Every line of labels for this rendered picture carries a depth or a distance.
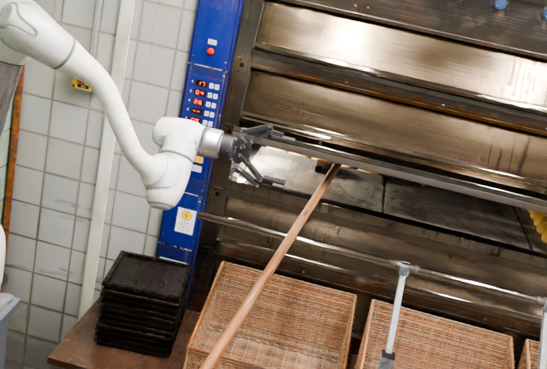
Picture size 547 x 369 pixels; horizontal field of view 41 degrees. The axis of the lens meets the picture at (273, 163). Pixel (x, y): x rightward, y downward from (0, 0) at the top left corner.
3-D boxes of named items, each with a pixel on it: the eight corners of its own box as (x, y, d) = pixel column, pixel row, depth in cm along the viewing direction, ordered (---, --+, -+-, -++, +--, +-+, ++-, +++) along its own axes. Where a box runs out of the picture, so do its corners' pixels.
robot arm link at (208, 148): (204, 151, 232) (223, 155, 231) (197, 159, 223) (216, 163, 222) (209, 123, 229) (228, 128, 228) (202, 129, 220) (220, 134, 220)
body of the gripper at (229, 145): (226, 129, 228) (255, 136, 227) (221, 155, 230) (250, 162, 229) (220, 134, 221) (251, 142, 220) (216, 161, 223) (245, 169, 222)
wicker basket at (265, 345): (208, 318, 304) (220, 258, 296) (343, 353, 299) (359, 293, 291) (177, 385, 258) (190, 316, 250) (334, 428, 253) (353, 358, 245)
